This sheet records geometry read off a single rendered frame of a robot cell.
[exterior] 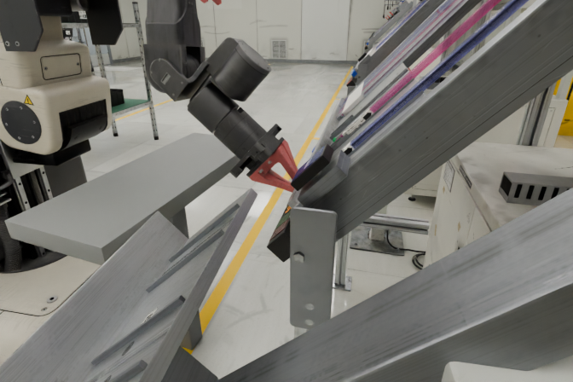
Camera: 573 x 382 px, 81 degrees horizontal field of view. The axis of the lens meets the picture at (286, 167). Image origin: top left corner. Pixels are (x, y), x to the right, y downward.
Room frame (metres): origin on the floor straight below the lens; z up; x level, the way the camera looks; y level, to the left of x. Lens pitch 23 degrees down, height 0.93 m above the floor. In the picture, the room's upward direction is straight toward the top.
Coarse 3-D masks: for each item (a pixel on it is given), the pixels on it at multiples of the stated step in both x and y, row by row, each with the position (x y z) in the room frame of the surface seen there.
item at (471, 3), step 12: (468, 0) 0.94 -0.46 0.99; (480, 0) 0.93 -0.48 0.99; (456, 12) 0.95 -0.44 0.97; (468, 12) 0.94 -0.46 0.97; (444, 24) 0.95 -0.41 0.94; (408, 36) 0.98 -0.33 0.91; (432, 36) 0.96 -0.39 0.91; (396, 48) 0.98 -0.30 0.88; (420, 48) 0.96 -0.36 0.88; (384, 60) 1.00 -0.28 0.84; (408, 60) 0.97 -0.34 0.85; (372, 72) 0.99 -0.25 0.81; (360, 84) 1.00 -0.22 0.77
